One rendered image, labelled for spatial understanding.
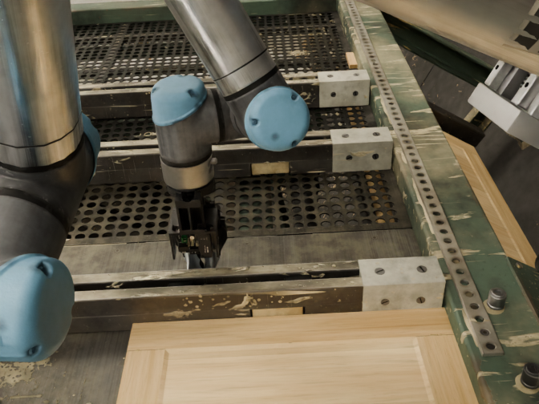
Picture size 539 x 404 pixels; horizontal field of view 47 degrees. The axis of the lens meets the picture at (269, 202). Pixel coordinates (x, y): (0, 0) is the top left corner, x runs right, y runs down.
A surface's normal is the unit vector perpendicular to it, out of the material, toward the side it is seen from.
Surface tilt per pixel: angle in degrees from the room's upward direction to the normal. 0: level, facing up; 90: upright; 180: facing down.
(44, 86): 133
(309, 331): 59
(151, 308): 90
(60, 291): 148
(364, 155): 90
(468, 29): 94
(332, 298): 90
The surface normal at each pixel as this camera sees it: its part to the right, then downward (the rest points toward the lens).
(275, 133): 0.22, 0.22
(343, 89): 0.03, 0.58
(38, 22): 0.62, 0.67
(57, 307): 0.99, 0.04
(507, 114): -0.88, -0.37
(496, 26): -0.25, 0.94
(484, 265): -0.04, -0.81
